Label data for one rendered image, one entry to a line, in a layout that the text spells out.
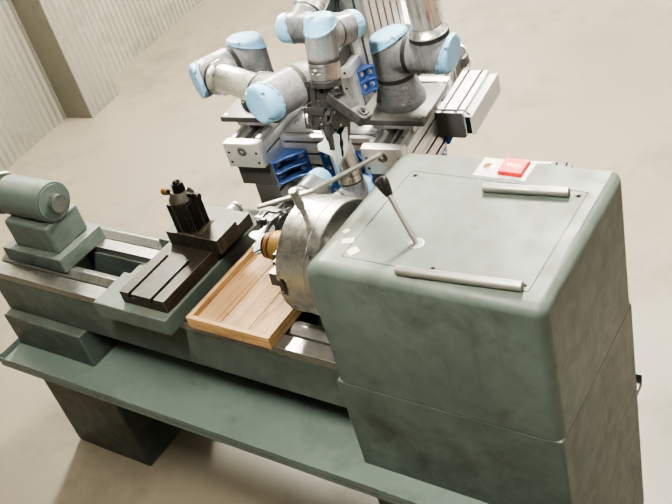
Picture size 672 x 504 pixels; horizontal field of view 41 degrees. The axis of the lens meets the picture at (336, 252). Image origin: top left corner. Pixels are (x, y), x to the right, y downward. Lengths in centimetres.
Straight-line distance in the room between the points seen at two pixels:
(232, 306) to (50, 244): 76
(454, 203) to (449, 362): 37
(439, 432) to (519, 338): 47
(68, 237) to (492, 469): 162
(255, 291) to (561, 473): 102
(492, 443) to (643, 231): 199
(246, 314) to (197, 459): 105
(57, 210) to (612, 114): 286
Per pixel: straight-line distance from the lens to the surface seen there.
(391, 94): 272
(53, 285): 311
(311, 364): 245
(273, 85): 250
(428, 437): 231
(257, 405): 282
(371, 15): 290
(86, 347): 319
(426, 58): 260
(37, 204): 306
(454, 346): 200
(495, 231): 202
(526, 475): 224
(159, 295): 265
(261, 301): 261
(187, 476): 349
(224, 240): 271
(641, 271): 382
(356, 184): 270
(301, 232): 224
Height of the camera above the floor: 247
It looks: 36 degrees down
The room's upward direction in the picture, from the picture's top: 17 degrees counter-clockwise
